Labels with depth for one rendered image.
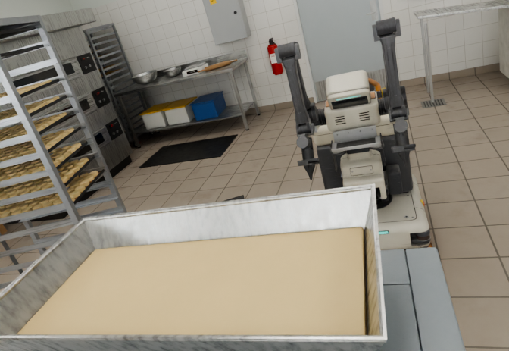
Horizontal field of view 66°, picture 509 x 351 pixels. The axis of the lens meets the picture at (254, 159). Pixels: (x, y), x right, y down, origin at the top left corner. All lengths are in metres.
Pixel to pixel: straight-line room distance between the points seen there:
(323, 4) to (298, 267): 5.22
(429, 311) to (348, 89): 1.52
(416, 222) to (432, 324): 1.80
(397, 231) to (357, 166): 0.43
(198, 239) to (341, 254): 0.27
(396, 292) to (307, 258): 0.14
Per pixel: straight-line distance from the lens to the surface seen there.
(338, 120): 2.13
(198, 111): 5.73
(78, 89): 5.19
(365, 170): 2.25
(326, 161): 2.52
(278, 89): 5.95
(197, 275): 0.63
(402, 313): 0.62
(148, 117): 6.14
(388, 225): 2.38
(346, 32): 5.69
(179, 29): 6.26
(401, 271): 0.68
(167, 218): 0.74
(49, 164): 2.00
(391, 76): 1.83
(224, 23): 5.76
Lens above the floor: 1.62
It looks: 22 degrees down
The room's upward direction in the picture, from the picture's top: 16 degrees counter-clockwise
